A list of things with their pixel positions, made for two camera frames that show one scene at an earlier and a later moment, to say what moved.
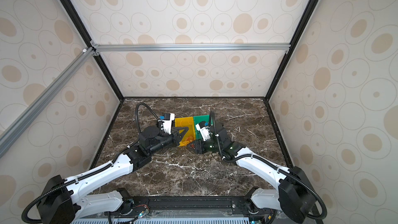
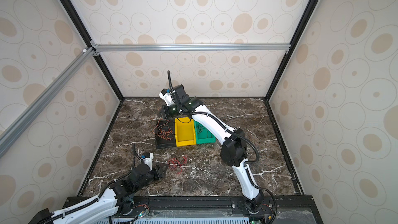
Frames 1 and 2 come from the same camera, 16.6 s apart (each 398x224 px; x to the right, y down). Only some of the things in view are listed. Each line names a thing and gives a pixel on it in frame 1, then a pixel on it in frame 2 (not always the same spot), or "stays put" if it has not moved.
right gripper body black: [207, 147] -> [171, 111]
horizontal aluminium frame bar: [189, 47] stays put
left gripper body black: [164, 140] -> [152, 176]
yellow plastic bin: [189, 135] stays put
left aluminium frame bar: [83, 56] stays put
